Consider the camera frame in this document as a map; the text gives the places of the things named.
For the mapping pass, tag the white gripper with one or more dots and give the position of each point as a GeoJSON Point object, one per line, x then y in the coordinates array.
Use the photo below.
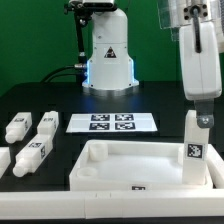
{"type": "Point", "coordinates": [201, 73]}

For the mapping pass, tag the white desk top tray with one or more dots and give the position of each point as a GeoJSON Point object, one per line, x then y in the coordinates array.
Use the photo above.
{"type": "Point", "coordinates": [105, 165]}

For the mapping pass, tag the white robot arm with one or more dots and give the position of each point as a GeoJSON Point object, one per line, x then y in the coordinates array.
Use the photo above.
{"type": "Point", "coordinates": [198, 27]}

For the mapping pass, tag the white front fence bar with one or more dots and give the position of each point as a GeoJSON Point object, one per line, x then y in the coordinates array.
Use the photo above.
{"type": "Point", "coordinates": [122, 204]}

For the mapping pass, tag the white marker sheet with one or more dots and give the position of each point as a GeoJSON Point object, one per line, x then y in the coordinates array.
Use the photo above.
{"type": "Point", "coordinates": [111, 123]}

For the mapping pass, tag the white left fence block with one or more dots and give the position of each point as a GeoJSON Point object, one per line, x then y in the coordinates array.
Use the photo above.
{"type": "Point", "coordinates": [5, 159]}

